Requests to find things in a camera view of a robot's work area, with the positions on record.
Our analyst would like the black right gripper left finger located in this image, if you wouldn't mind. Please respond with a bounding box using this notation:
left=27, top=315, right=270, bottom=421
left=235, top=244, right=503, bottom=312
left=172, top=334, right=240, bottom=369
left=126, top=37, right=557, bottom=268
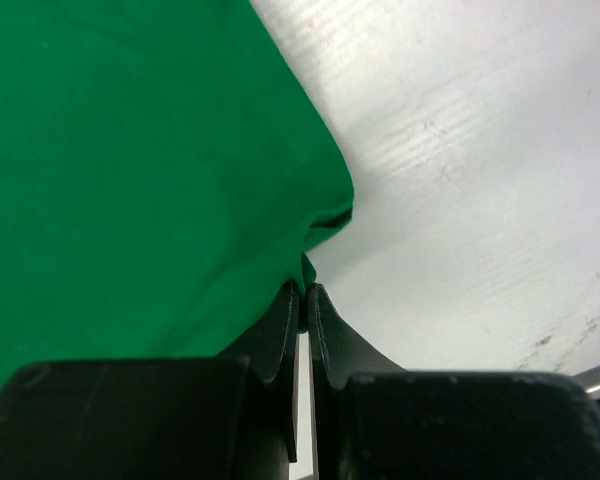
left=0, top=283, right=300, bottom=479

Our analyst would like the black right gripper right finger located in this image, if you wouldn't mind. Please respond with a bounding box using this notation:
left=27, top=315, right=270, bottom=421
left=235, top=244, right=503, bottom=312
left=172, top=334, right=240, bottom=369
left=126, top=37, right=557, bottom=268
left=306, top=284, right=600, bottom=479

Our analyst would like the green t-shirt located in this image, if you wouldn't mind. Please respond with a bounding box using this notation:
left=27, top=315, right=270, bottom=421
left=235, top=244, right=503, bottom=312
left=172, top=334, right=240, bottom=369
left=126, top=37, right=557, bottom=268
left=0, top=1, right=354, bottom=388

